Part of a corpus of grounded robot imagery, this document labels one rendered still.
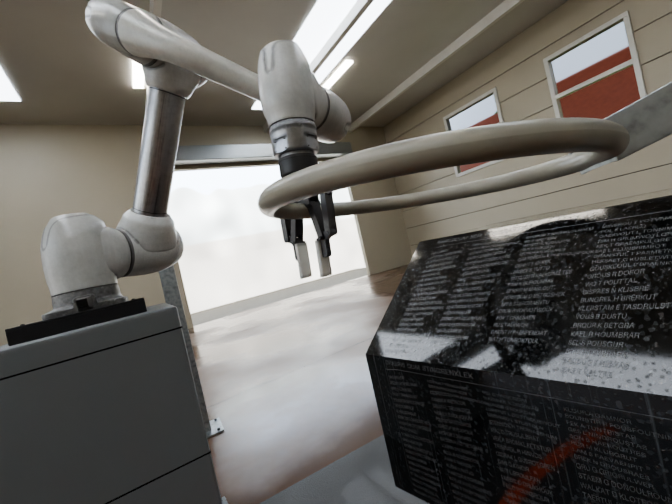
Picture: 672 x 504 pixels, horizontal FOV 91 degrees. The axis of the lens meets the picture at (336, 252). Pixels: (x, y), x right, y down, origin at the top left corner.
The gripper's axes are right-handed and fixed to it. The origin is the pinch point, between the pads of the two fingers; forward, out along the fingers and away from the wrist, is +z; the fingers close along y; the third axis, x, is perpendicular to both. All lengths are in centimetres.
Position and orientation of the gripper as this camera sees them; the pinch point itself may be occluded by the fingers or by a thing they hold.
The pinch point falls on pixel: (313, 260)
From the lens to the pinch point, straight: 65.0
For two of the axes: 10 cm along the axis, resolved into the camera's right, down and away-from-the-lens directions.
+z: 1.5, 9.9, 0.3
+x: 5.7, -1.1, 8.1
